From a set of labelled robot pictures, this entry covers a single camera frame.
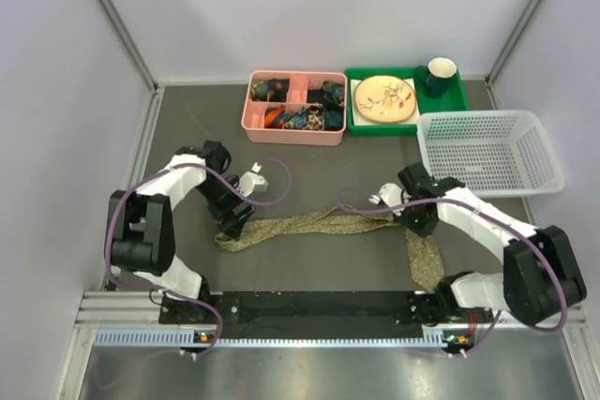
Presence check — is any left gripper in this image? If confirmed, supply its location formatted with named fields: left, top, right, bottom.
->
left=195, top=177, right=255, bottom=240

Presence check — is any olive green patterned tie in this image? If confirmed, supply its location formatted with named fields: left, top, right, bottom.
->
left=215, top=206, right=446, bottom=293

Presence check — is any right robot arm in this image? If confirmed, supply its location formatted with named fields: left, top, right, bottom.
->
left=394, top=163, right=587, bottom=328

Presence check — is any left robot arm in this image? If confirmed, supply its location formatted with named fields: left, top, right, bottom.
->
left=111, top=141, right=268, bottom=322

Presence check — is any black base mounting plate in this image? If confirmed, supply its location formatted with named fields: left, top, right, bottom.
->
left=157, top=289, right=493, bottom=353

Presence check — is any white perforated plastic basket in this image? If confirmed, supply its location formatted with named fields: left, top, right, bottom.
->
left=416, top=110, right=565, bottom=198

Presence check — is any rolled orange blue tie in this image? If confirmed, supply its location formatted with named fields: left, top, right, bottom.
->
left=263, top=106, right=293, bottom=129

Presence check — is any pink divided storage box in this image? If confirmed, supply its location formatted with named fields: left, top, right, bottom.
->
left=240, top=70, right=349, bottom=146

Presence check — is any cream floral plate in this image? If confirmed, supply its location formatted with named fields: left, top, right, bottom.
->
left=353, top=75, right=418, bottom=125

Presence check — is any rolled dark paisley tie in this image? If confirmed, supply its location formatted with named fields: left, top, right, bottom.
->
left=283, top=108, right=343, bottom=132

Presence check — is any rolled dark floral tie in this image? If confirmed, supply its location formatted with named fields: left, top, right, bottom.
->
left=250, top=79, right=290, bottom=102

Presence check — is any dark green mug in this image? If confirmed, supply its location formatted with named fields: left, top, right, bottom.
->
left=414, top=57, right=458, bottom=98

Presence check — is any rolled teal patterned tie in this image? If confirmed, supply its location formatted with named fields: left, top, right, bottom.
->
left=307, top=81, right=345, bottom=109

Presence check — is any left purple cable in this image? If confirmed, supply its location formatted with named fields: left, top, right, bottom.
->
left=103, top=157, right=293, bottom=354

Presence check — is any purple cable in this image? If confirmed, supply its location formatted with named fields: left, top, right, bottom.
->
left=103, top=157, right=293, bottom=354
left=336, top=186, right=574, bottom=357

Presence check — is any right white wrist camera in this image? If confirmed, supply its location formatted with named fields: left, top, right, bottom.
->
left=368, top=183, right=405, bottom=207

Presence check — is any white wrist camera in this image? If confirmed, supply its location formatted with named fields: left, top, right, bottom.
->
left=236, top=162, right=269, bottom=197
left=368, top=183, right=405, bottom=207

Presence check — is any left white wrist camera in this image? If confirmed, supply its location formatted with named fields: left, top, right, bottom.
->
left=236, top=162, right=269, bottom=197

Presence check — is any grey slotted cable duct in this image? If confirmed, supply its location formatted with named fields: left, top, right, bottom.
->
left=93, top=328, right=449, bottom=348

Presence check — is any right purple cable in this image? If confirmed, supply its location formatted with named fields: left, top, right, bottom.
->
left=336, top=186, right=574, bottom=357

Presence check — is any aluminium frame rail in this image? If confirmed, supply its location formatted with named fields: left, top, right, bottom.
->
left=75, top=291, right=163, bottom=327

